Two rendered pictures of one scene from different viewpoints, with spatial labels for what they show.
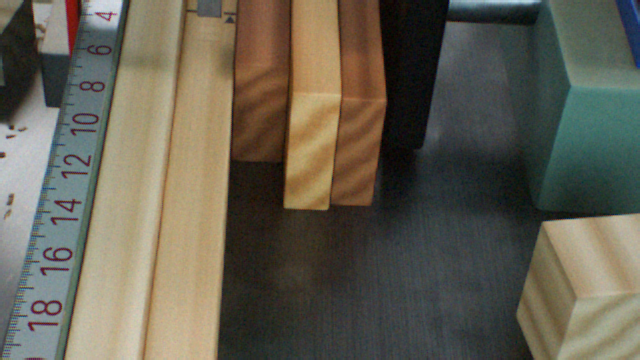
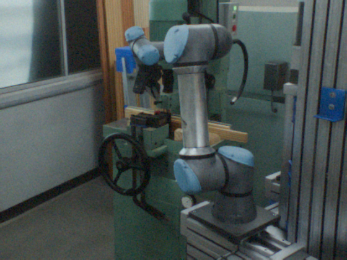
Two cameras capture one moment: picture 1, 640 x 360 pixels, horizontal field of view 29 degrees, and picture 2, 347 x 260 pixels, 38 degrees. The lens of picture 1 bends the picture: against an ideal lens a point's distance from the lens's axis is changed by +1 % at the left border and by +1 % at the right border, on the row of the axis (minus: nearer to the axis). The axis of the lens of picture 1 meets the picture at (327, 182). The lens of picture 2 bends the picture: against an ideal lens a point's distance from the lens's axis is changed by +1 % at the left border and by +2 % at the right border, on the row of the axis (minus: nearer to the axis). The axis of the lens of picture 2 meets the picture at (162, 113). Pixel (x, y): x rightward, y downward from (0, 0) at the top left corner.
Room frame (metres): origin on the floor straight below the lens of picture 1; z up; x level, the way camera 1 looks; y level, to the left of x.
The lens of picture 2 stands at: (1.84, -1.72, 1.59)
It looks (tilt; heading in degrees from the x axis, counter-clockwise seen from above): 15 degrees down; 130
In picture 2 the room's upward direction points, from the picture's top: straight up
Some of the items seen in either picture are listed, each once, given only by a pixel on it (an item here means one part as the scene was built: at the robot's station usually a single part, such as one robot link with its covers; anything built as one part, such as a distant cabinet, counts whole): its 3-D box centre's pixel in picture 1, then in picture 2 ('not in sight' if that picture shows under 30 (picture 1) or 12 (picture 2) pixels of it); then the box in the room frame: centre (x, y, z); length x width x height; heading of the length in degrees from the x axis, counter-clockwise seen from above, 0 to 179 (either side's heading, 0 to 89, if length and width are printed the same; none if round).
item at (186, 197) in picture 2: not in sight; (189, 202); (0.65, -0.14, 0.65); 0.06 x 0.04 x 0.08; 5
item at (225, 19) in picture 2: not in sight; (228, 19); (0.48, 0.38, 1.40); 0.10 x 0.06 x 0.16; 95
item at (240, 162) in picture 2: not in sight; (233, 168); (1.03, -0.39, 0.98); 0.13 x 0.12 x 0.14; 64
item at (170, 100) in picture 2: not in sight; (170, 100); (0.37, 0.07, 1.03); 0.14 x 0.07 x 0.09; 95
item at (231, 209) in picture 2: not in sight; (234, 199); (1.03, -0.38, 0.87); 0.15 x 0.15 x 0.10
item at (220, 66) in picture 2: not in sight; (218, 57); (0.50, 0.28, 1.23); 0.09 x 0.08 x 0.15; 95
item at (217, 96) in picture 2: not in sight; (215, 99); (0.51, 0.25, 1.02); 0.09 x 0.07 x 0.12; 5
